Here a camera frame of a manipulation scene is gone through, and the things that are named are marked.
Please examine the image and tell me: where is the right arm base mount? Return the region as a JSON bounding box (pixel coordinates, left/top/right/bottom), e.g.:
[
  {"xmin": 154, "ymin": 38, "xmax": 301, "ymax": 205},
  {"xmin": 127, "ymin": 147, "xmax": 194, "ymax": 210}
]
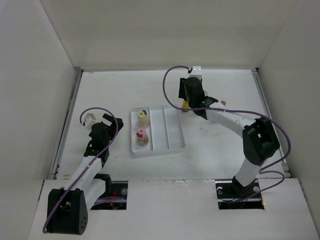
[{"xmin": 215, "ymin": 179, "xmax": 265, "ymax": 210}]

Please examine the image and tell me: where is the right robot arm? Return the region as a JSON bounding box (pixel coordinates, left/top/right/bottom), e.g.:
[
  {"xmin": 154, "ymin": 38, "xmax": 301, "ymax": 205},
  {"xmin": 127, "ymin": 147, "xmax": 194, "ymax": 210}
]
[{"xmin": 178, "ymin": 77, "xmax": 280, "ymax": 198}]

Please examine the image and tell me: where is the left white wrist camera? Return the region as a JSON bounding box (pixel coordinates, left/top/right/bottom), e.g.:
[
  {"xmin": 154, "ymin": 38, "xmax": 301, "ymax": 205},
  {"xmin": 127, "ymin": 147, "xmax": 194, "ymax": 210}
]
[{"xmin": 82, "ymin": 113, "xmax": 97, "ymax": 130}]

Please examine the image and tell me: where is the purple cable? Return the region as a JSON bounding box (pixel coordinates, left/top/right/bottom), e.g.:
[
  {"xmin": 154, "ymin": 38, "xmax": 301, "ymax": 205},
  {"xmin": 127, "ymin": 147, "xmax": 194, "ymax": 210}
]
[
  {"xmin": 42, "ymin": 107, "xmax": 120, "ymax": 234},
  {"xmin": 162, "ymin": 65, "xmax": 293, "ymax": 203}
]

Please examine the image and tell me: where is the pink-lid spice bottle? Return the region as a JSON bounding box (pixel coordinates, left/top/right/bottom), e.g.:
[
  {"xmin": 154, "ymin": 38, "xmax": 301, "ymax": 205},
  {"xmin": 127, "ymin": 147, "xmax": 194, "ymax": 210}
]
[{"xmin": 136, "ymin": 127, "xmax": 149, "ymax": 147}]

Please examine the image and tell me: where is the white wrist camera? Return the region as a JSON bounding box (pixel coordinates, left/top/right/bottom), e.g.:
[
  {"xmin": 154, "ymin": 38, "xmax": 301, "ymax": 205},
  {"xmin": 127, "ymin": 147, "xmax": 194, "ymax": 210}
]
[
  {"xmin": 188, "ymin": 66, "xmax": 202, "ymax": 81},
  {"xmin": 82, "ymin": 113, "xmax": 97, "ymax": 130}
]

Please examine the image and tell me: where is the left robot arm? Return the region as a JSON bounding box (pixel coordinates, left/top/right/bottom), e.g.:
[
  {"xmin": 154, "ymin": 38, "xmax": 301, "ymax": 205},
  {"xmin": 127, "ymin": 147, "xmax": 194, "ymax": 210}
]
[{"xmin": 42, "ymin": 109, "xmax": 124, "ymax": 235}]

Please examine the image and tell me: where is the yellow-lid spice bottle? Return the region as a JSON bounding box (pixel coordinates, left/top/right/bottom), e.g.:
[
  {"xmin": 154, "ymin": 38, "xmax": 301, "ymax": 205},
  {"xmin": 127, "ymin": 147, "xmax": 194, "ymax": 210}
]
[{"xmin": 137, "ymin": 109, "xmax": 150, "ymax": 129}]

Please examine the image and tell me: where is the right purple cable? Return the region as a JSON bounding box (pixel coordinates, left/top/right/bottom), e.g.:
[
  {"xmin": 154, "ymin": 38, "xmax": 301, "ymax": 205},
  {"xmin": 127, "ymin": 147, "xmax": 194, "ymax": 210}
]
[{"xmin": 162, "ymin": 65, "xmax": 293, "ymax": 203}]

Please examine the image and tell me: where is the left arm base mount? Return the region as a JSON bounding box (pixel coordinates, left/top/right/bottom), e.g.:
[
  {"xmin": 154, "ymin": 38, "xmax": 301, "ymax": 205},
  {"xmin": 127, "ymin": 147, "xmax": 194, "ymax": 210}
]
[{"xmin": 91, "ymin": 181, "xmax": 129, "ymax": 211}]

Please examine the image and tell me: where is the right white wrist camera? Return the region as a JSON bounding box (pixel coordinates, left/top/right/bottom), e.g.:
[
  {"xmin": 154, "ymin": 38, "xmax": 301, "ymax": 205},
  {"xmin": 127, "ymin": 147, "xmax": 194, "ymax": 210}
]
[{"xmin": 188, "ymin": 66, "xmax": 202, "ymax": 81}]

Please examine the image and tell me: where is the white three-compartment tray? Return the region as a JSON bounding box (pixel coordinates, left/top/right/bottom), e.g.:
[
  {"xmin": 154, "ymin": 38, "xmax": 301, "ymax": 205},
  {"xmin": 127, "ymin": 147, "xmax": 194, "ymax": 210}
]
[{"xmin": 130, "ymin": 105, "xmax": 186, "ymax": 158}]

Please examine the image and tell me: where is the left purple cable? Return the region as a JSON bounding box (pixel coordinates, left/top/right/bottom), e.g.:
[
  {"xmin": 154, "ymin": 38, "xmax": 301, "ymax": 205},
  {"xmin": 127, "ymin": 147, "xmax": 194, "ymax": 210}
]
[{"xmin": 42, "ymin": 107, "xmax": 120, "ymax": 234}]

